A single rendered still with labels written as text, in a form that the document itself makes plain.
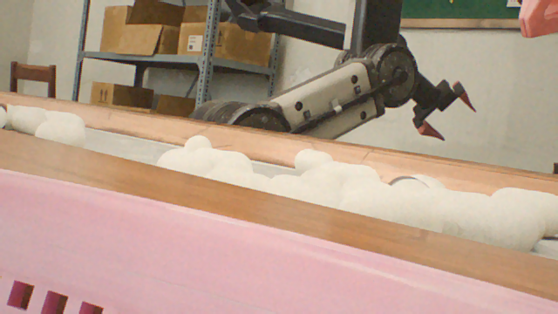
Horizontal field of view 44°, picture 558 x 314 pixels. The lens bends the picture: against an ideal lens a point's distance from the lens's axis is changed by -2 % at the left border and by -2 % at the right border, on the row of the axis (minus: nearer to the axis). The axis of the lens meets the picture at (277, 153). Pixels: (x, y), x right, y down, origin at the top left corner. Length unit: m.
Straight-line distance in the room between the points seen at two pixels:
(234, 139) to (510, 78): 2.05
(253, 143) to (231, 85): 2.93
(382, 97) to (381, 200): 0.92
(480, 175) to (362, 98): 0.62
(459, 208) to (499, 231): 0.02
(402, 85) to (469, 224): 0.93
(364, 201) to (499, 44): 2.43
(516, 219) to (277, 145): 0.36
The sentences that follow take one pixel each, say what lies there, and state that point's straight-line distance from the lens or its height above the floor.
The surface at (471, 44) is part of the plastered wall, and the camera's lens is 2.70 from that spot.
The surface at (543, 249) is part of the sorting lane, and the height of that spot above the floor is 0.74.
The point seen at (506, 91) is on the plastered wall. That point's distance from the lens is 2.61.
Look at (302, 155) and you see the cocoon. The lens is 0.50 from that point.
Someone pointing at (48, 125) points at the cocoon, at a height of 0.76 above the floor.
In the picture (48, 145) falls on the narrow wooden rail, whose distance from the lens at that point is 0.20.
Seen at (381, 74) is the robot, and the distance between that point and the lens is 1.14.
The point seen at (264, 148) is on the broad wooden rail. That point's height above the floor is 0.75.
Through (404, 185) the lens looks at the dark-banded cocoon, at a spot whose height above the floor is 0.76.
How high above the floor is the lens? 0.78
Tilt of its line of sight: 3 degrees down
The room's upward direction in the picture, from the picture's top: 7 degrees clockwise
